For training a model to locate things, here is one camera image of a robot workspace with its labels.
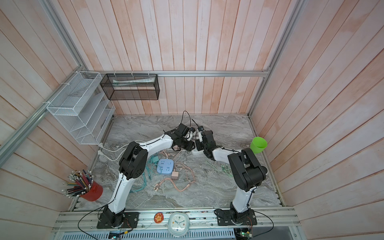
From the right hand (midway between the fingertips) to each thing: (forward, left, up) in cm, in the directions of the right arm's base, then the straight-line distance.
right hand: (200, 138), depth 99 cm
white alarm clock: (-49, +11, -2) cm, 50 cm away
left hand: (-6, +6, -4) cm, 9 cm away
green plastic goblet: (-10, -33, +9) cm, 36 cm away
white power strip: (-8, +3, -5) cm, 10 cm away
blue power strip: (-19, +22, -3) cm, 29 cm away
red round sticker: (-46, +22, -5) cm, 51 cm away
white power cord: (-10, +67, -4) cm, 67 cm away
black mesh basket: (+30, +50, +20) cm, 61 cm away
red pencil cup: (-37, +55, +3) cm, 66 cm away
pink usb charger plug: (-24, +16, -5) cm, 29 cm away
